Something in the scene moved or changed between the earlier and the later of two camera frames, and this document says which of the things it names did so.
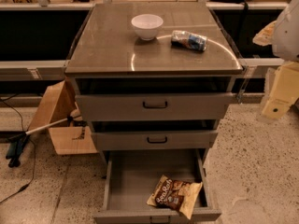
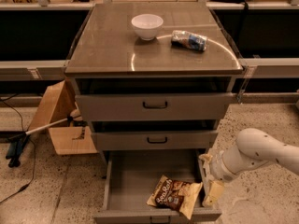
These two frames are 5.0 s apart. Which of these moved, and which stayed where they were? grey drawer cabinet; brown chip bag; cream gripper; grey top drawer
Moved: cream gripper
Stayed: grey top drawer; grey drawer cabinet; brown chip bag
